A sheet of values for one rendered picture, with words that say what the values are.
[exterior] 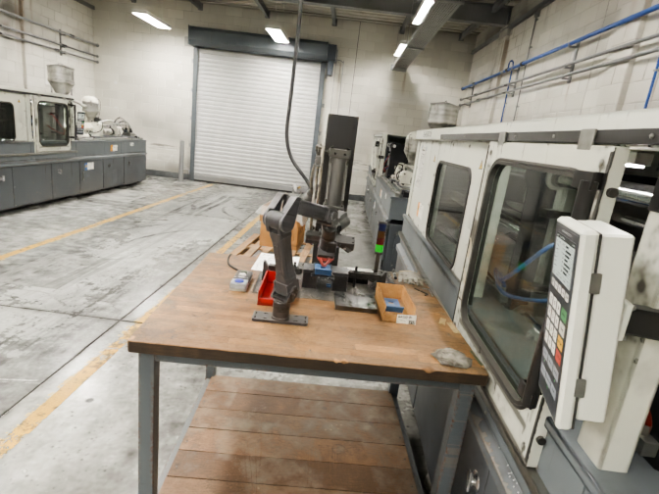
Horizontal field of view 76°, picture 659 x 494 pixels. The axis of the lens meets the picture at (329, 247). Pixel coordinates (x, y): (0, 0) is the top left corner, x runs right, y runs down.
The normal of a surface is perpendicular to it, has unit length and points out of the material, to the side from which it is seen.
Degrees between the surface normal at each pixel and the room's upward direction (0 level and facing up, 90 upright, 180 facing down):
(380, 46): 90
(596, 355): 90
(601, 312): 90
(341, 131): 90
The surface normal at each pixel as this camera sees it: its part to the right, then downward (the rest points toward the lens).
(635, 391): -0.04, 0.25
